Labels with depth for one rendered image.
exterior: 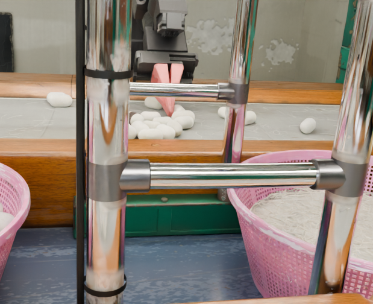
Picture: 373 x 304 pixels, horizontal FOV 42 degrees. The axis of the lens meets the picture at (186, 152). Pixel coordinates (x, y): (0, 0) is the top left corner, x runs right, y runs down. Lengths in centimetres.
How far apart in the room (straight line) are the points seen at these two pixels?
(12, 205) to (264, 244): 23
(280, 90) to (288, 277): 61
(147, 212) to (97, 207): 27
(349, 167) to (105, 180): 15
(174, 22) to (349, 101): 48
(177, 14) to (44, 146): 31
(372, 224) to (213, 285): 17
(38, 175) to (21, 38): 228
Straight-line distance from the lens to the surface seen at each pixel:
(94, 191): 28
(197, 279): 49
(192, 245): 55
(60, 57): 282
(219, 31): 291
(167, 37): 82
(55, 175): 56
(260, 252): 44
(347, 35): 116
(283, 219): 50
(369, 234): 51
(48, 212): 58
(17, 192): 47
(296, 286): 42
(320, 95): 102
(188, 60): 80
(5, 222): 46
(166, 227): 56
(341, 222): 33
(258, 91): 97
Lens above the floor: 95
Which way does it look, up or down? 19 degrees down
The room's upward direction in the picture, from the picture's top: 4 degrees clockwise
